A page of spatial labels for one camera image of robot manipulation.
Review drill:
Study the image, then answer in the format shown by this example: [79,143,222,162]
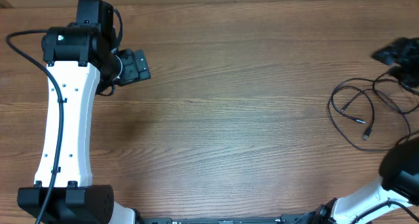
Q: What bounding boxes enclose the black USB cable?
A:
[329,69,419,124]
[327,84,412,152]

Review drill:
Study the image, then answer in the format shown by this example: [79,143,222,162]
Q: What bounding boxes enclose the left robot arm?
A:
[17,0,151,223]

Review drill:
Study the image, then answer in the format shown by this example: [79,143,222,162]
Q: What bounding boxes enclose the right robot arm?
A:
[296,37,418,223]

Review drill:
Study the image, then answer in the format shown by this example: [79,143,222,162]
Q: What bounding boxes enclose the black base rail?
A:
[140,212,314,224]

